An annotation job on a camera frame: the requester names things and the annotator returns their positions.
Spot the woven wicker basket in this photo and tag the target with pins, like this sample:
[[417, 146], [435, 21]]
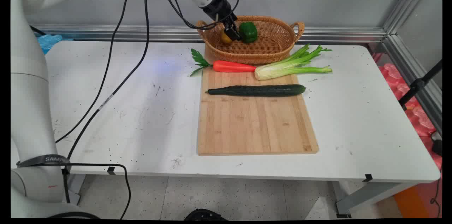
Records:
[[272, 45]]

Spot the bamboo cutting board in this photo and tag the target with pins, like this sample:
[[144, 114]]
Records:
[[254, 125]]

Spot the upright aluminium frame post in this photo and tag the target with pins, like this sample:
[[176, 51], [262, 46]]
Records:
[[411, 3]]

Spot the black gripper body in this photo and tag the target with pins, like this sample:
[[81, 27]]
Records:
[[219, 7]]

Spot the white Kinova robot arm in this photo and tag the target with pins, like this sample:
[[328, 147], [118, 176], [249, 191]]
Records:
[[29, 75]]

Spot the black tripod stand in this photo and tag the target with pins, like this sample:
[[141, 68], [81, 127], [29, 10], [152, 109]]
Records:
[[418, 84]]

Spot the dark green cucumber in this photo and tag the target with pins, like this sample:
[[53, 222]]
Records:
[[257, 90]]

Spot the green bell pepper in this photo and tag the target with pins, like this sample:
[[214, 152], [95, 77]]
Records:
[[249, 32]]

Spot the green celery stalk bunch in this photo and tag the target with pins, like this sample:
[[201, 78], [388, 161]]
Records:
[[282, 69]]

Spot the sloping aluminium frame rail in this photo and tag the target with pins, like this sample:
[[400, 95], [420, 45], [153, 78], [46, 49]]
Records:
[[420, 75]]

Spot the grey metal table leg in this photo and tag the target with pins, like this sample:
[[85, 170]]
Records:
[[367, 195], [75, 188]]

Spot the black tape tab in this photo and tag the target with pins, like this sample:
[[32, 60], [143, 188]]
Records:
[[111, 170], [368, 177]]

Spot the pink bubble wrap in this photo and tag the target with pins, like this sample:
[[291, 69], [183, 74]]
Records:
[[416, 118]]

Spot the orange carrot with leaves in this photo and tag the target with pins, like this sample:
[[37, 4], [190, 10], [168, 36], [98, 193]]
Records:
[[233, 66]]

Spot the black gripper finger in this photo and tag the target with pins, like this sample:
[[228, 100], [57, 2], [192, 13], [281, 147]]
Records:
[[235, 34], [226, 25]]

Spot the black power adapter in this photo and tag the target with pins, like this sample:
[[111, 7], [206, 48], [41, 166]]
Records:
[[437, 145]]

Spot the blue plastic bag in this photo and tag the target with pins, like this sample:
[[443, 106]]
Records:
[[49, 41]]

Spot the yellow round vegetable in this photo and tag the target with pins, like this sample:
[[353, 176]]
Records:
[[225, 39]]

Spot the black round floor object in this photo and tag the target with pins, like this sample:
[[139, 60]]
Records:
[[204, 215]]

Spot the horizontal aluminium frame rail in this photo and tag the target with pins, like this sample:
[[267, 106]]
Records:
[[141, 33]]

